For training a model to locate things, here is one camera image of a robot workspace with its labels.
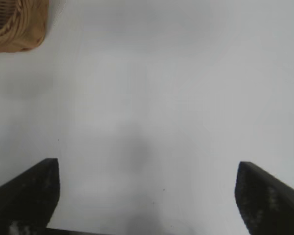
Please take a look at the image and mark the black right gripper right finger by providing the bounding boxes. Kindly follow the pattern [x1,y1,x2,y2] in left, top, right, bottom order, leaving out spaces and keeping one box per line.
[234,161,294,235]

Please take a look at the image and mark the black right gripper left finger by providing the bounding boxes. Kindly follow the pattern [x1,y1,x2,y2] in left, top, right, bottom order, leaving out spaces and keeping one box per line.
[0,158,61,235]

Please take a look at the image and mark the brown woven wicker basket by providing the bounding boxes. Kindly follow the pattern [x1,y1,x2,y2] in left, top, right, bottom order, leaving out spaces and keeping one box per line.
[0,0,49,53]

